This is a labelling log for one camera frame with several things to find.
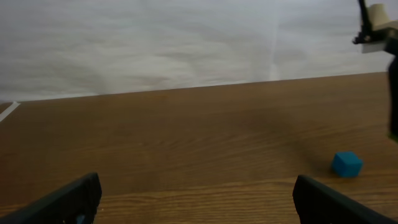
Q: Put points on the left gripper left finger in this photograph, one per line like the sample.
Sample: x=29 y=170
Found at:
x=68 y=202

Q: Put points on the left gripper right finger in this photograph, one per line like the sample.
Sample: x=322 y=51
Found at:
x=323 y=205

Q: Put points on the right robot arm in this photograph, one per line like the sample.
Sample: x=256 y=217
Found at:
x=394 y=93

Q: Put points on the blue cube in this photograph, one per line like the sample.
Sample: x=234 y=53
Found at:
x=346 y=165

